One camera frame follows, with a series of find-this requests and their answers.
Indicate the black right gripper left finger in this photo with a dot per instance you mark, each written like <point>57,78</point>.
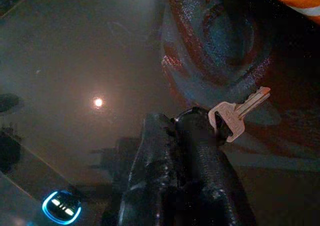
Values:
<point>150,166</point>

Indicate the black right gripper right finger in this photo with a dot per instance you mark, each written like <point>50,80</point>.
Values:
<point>205,176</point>

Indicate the dark rounded bulky object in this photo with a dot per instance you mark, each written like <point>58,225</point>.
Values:
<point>212,36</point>

